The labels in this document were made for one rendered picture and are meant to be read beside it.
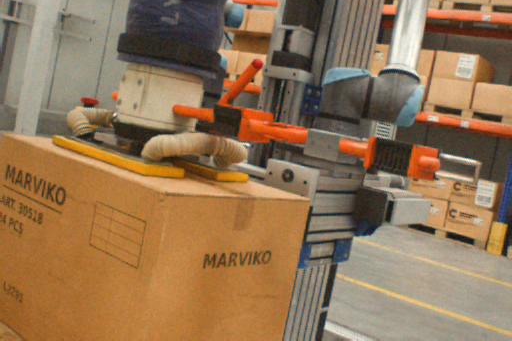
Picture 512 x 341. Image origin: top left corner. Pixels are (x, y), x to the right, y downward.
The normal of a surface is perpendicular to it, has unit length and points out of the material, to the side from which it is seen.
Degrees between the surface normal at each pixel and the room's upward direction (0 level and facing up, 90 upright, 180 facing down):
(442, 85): 87
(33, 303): 90
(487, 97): 90
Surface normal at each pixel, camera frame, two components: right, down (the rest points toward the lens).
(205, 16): 0.64, -0.07
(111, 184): -0.64, -0.09
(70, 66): 0.80, 0.18
